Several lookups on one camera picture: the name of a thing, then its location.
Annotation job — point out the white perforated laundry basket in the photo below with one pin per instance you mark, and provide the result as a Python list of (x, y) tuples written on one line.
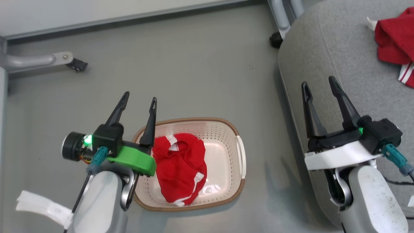
[(223, 161)]

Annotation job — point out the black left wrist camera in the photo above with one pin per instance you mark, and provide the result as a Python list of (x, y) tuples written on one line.
[(72, 146)]

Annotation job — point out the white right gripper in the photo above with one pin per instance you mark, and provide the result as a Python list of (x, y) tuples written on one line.
[(339, 155)]

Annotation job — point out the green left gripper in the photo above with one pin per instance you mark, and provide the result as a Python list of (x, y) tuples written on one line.
[(136, 160)]

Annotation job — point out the red lettered jersey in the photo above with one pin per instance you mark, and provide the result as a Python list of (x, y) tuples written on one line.
[(394, 38)]

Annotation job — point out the black caster wheel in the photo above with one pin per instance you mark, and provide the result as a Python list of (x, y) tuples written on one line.
[(276, 40), (77, 65)]

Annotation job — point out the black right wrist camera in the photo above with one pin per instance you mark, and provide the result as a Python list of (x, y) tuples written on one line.
[(381, 132)]

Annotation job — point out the white label strip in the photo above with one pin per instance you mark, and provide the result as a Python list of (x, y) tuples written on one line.
[(42, 205)]

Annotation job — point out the grey partition foot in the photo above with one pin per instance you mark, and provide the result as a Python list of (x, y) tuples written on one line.
[(279, 16), (297, 6), (32, 60)]

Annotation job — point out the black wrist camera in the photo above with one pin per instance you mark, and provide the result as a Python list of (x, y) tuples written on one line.
[(381, 132), (72, 146)]

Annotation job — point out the grey fabric sofa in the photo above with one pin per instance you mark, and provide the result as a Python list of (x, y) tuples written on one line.
[(339, 48)]

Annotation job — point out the red white-striped shorts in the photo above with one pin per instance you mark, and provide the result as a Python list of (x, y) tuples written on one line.
[(181, 165)]

